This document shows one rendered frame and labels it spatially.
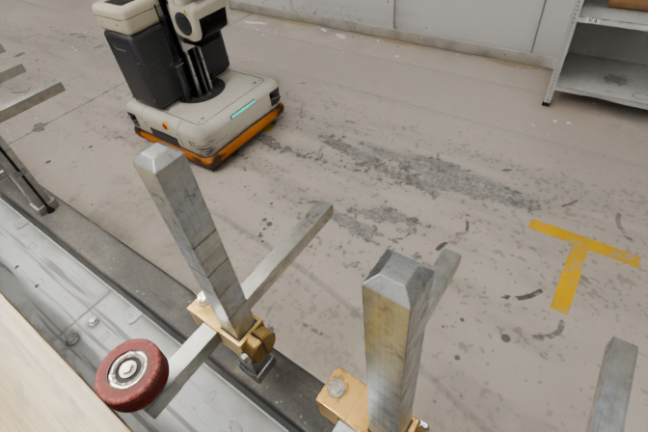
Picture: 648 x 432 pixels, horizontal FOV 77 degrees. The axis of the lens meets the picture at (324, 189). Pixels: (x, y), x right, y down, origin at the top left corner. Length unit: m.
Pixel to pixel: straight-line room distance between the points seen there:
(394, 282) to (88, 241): 0.91
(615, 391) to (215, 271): 0.52
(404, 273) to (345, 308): 1.34
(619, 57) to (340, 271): 2.10
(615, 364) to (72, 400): 0.68
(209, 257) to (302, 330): 1.11
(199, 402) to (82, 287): 0.43
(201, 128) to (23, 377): 1.61
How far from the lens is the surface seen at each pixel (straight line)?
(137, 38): 2.20
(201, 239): 0.47
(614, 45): 3.00
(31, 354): 0.69
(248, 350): 0.63
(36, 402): 0.65
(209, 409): 0.85
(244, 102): 2.26
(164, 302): 0.89
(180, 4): 2.03
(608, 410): 0.66
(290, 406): 0.73
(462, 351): 1.56
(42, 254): 1.27
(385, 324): 0.30
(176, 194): 0.42
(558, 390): 1.59
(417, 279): 0.27
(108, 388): 0.60
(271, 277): 0.70
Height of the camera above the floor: 1.39
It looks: 43 degrees down
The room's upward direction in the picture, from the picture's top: 7 degrees counter-clockwise
